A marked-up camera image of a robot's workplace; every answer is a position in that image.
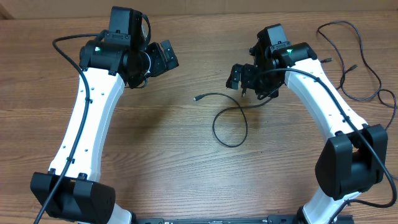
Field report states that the black USB cable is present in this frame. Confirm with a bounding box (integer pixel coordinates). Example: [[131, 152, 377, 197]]
[[316, 20, 398, 131], [192, 86, 280, 149]]

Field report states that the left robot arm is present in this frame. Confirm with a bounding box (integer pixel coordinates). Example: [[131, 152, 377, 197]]
[[30, 6, 178, 223]]

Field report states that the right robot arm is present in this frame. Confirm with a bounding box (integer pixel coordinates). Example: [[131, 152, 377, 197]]
[[226, 24, 388, 223]]

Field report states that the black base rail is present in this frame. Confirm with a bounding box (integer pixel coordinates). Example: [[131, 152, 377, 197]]
[[130, 213, 355, 224]]

